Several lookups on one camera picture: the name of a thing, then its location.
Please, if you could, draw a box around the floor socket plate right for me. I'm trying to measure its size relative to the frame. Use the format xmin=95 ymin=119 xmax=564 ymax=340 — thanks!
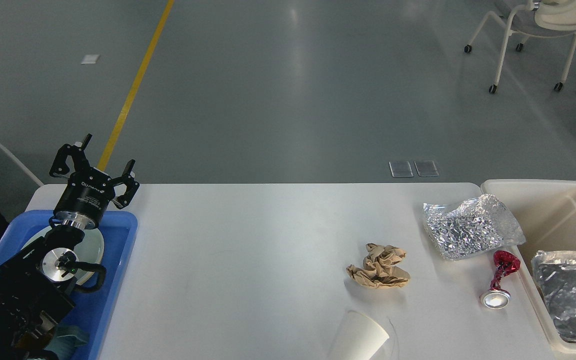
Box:
xmin=414 ymin=160 xmax=440 ymax=177

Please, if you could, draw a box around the foil tray container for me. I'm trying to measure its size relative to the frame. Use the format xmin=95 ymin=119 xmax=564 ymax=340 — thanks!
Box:
xmin=531 ymin=250 xmax=576 ymax=343

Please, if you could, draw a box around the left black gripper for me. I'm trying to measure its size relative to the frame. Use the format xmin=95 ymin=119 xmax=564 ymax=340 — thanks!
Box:
xmin=49 ymin=133 xmax=140 ymax=230

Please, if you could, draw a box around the white office chair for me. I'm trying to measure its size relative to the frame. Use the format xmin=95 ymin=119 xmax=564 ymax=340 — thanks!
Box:
xmin=464 ymin=0 xmax=576 ymax=94

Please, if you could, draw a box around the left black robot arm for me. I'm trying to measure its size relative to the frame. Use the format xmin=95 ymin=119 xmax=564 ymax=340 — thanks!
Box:
xmin=0 ymin=134 xmax=140 ymax=360

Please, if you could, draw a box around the brown paper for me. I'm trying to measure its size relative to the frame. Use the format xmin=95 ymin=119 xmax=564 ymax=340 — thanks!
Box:
xmin=345 ymin=243 xmax=410 ymax=289

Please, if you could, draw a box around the beige plastic bin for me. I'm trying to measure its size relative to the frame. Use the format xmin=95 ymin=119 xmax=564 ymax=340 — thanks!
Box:
xmin=480 ymin=179 xmax=576 ymax=360

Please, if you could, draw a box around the floor socket plate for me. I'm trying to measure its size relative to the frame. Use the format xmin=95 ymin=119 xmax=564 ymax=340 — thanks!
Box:
xmin=414 ymin=160 xmax=440 ymax=177
xmin=388 ymin=161 xmax=414 ymax=178

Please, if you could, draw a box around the aluminium foil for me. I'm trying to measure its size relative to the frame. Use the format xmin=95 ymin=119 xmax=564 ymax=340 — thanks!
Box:
xmin=422 ymin=193 xmax=527 ymax=261

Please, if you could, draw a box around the floor socket plate left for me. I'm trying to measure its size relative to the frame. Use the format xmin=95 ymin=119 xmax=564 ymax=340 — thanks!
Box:
xmin=388 ymin=161 xmax=414 ymax=178

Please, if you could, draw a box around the red foil wrapper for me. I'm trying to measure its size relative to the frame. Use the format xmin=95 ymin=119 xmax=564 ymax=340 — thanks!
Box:
xmin=479 ymin=250 xmax=521 ymax=310

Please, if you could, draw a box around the teal mug yellow inside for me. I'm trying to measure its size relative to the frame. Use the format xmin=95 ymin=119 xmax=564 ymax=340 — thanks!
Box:
xmin=15 ymin=324 xmax=90 ymax=360

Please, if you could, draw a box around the white paper cup lying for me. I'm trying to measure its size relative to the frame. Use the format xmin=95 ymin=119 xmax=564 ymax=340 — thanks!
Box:
xmin=327 ymin=310 xmax=390 ymax=360

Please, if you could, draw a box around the blue plastic tray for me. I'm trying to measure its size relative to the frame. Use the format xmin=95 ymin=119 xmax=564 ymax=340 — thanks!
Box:
xmin=0 ymin=210 xmax=138 ymax=360

